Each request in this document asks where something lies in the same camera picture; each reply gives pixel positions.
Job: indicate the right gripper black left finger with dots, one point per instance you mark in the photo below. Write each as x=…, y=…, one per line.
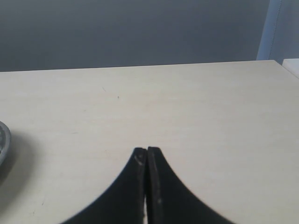
x=123, y=201

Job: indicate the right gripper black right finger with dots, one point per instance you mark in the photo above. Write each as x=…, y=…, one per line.
x=169, y=201

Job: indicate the round stainless steel plate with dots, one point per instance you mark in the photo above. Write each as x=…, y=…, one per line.
x=5, y=140

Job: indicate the white adjacent table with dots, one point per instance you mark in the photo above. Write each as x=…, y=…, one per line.
x=292, y=65

